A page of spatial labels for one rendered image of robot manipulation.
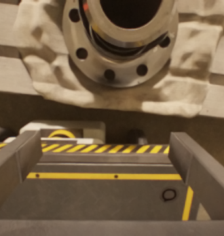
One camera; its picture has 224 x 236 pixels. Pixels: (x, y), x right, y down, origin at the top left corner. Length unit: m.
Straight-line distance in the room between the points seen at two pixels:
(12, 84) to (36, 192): 0.29
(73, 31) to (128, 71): 0.15
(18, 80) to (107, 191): 0.37
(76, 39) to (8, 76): 0.22
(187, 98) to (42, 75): 0.39
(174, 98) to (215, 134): 0.34
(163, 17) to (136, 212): 0.37
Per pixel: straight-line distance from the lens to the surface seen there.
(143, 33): 0.23
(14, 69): 0.54
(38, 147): 0.17
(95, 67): 0.42
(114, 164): 0.35
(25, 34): 0.49
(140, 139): 0.53
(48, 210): 0.44
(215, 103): 0.57
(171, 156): 0.17
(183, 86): 0.50
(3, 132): 0.68
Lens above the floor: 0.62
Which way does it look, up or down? 73 degrees down
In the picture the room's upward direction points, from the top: 178 degrees clockwise
